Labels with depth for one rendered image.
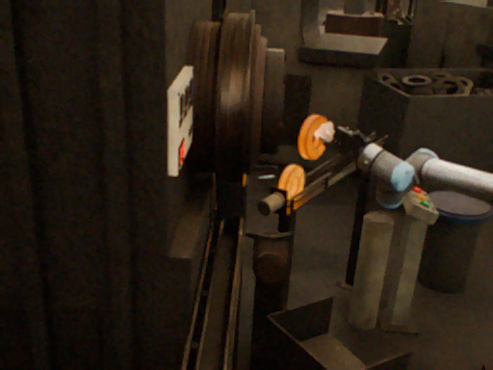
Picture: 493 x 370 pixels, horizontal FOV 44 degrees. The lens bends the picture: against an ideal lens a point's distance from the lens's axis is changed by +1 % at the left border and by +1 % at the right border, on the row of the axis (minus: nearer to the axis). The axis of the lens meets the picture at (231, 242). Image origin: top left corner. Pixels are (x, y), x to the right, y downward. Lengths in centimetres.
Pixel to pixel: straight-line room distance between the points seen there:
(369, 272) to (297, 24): 222
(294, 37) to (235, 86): 290
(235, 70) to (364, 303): 145
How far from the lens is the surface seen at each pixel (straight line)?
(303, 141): 213
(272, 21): 441
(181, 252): 139
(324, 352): 156
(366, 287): 265
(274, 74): 161
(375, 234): 254
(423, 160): 218
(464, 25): 574
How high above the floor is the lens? 151
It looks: 26 degrees down
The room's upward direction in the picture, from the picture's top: 3 degrees clockwise
